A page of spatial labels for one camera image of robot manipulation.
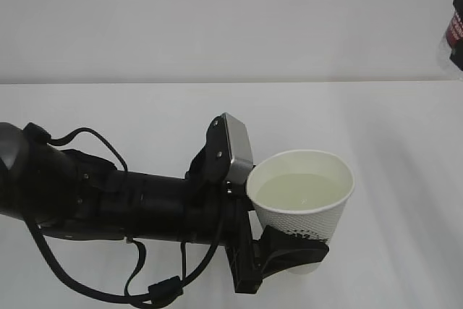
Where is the white paper coffee cup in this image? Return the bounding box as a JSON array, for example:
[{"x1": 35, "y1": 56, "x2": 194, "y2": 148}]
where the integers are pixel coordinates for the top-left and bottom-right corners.
[{"x1": 245, "y1": 148, "x2": 356, "y2": 276}]

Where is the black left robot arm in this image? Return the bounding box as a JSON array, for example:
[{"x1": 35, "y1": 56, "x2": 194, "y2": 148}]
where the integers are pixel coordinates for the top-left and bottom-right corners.
[{"x1": 1, "y1": 114, "x2": 328, "y2": 304}]

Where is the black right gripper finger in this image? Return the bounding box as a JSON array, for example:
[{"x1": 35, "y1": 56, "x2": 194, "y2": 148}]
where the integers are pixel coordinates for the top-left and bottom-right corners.
[{"x1": 449, "y1": 0, "x2": 462, "y2": 70}]

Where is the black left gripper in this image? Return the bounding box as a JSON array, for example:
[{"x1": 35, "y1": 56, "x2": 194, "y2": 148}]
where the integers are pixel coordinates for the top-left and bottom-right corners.
[{"x1": 180, "y1": 175, "x2": 329, "y2": 294}]

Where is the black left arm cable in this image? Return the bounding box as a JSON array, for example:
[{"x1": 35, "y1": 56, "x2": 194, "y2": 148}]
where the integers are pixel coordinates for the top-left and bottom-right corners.
[{"x1": 21, "y1": 122, "x2": 232, "y2": 306}]

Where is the clear plastic water bottle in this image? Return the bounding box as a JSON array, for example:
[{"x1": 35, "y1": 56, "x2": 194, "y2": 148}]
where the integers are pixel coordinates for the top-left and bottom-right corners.
[{"x1": 438, "y1": 10, "x2": 462, "y2": 80}]

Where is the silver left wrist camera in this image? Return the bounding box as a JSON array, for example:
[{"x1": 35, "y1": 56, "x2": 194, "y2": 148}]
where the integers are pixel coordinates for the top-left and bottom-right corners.
[{"x1": 205, "y1": 112, "x2": 254, "y2": 185}]

